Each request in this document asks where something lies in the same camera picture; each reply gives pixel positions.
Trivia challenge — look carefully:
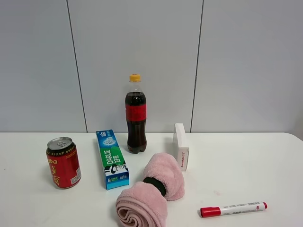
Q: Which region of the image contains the pink towel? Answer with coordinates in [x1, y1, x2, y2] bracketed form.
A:
[116, 153, 185, 227]

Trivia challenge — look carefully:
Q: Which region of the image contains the cola bottle yellow cap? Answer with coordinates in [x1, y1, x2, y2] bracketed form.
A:
[125, 74, 147, 154]

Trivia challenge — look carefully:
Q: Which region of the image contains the white rectangular box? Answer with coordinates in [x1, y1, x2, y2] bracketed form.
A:
[173, 123, 189, 171]

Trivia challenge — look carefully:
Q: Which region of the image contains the green blue toothpaste box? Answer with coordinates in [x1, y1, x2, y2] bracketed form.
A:
[96, 130, 129, 190]

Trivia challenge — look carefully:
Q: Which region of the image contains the red herbal tea can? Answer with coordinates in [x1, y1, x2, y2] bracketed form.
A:
[46, 137, 81, 189]

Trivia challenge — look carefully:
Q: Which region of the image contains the red whiteboard marker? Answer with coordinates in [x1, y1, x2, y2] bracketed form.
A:
[200, 201, 267, 218]

